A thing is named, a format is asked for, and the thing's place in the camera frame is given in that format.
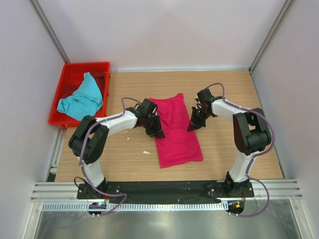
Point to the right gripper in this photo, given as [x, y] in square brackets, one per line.
[195, 124]

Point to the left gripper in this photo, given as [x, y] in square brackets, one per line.
[157, 131]

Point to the pink t-shirt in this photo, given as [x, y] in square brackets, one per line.
[179, 145]

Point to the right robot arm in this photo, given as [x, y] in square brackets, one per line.
[250, 129]

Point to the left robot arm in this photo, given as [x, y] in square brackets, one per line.
[88, 141]

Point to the turquoise t-shirt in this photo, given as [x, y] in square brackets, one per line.
[85, 101]

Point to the right round black connector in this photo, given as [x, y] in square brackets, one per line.
[235, 208]

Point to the red plastic bin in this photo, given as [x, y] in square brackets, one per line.
[70, 79]

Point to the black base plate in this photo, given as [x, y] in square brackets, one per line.
[176, 192]

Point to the white slotted cable duct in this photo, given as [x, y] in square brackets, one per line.
[83, 206]

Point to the aluminium front rail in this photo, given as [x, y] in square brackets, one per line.
[273, 189]

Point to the right aluminium corner post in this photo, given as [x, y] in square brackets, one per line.
[284, 10]

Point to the aluminium corner post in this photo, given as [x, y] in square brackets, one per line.
[49, 29]
[284, 10]

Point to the left aluminium corner post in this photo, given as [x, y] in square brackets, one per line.
[49, 29]

